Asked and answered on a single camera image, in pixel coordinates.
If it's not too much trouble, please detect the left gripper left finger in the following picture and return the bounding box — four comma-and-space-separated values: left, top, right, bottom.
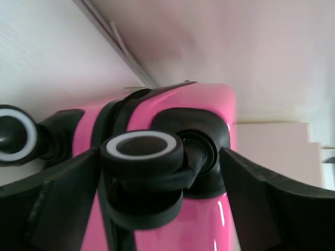
1, 148, 100, 250

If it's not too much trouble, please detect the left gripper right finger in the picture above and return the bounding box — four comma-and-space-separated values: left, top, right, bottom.
220, 148, 334, 250

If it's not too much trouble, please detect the pink hard-shell suitcase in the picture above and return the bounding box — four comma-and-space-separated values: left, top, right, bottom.
1, 81, 236, 250

